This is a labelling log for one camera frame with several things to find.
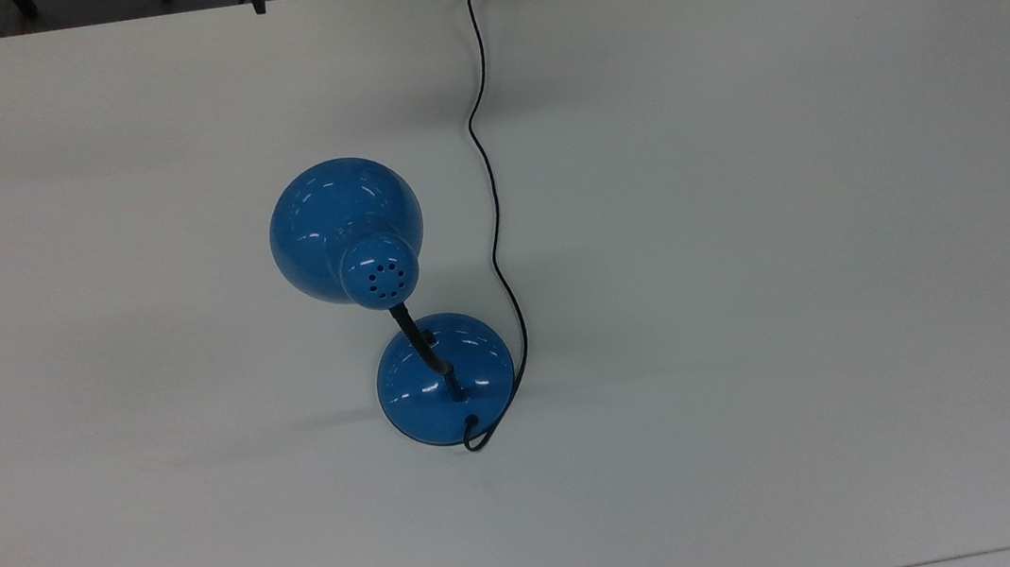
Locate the blue desk lamp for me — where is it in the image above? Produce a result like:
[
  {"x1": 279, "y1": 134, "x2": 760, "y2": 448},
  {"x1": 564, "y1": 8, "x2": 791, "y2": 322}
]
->
[{"x1": 261, "y1": 141, "x2": 523, "y2": 464}]

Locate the black lamp power cord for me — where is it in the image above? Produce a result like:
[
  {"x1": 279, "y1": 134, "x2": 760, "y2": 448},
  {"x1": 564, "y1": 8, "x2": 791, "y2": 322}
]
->
[{"x1": 413, "y1": 0, "x2": 592, "y2": 454}]

